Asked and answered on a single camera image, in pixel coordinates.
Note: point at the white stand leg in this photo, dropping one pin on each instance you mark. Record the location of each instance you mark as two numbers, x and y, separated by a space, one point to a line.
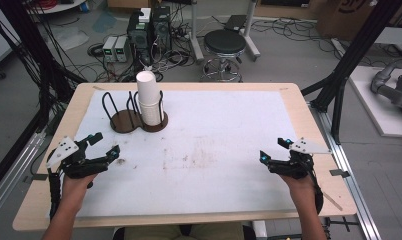
251 33
195 33

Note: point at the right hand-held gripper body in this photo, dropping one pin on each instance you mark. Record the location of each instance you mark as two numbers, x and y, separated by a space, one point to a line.
295 168

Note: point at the stack of white paper cups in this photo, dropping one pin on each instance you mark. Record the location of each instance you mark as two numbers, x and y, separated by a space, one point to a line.
149 100

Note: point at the small white box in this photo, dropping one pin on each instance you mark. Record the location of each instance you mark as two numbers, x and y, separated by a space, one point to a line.
144 15

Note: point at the white platform board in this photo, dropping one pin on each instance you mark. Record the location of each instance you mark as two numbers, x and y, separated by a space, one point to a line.
382 116

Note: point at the black computer tower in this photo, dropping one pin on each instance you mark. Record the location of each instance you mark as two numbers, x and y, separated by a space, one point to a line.
139 38
161 28

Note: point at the person's right hand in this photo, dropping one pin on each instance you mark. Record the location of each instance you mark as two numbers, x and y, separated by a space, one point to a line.
302 191

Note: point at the person's left hand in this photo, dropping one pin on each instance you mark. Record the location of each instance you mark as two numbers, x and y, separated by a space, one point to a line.
75 190

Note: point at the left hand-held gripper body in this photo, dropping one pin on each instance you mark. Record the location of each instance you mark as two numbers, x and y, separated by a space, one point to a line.
72 168

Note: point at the grey bench power supply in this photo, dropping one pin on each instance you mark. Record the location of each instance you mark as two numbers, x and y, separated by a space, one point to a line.
109 49
121 49

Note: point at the aluminium rail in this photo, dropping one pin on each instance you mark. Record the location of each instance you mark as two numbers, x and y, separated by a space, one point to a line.
349 173
12 176

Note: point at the cardboard box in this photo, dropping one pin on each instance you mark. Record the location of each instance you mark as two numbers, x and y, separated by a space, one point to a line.
342 16

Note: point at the black metal frame stand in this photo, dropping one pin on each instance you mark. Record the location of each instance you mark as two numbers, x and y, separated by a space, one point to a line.
352 56
39 60

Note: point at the black round stool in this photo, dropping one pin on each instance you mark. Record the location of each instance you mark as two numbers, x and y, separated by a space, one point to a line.
224 41

